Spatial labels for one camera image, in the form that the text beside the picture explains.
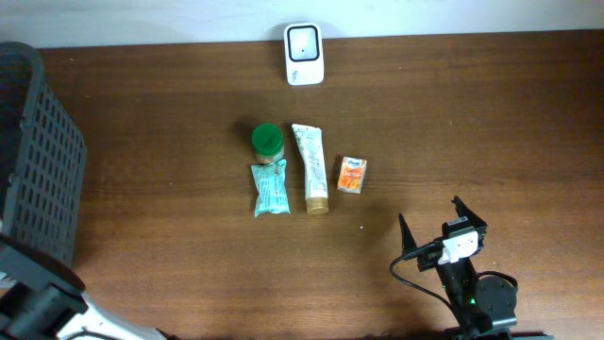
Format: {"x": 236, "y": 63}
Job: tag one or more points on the grey plastic mesh basket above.
{"x": 43, "y": 158}

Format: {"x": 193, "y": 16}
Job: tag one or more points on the green lid jar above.
{"x": 267, "y": 141}

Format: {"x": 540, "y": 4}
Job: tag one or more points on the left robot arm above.
{"x": 49, "y": 301}

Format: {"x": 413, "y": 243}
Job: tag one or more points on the orange tissue pack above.
{"x": 352, "y": 175}

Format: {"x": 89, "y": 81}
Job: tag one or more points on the teal snack packet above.
{"x": 269, "y": 180}

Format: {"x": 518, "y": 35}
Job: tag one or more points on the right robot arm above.
{"x": 483, "y": 303}

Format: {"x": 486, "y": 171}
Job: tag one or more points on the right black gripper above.
{"x": 480, "y": 225}

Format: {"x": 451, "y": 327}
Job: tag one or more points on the white tube gold cap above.
{"x": 310, "y": 145}

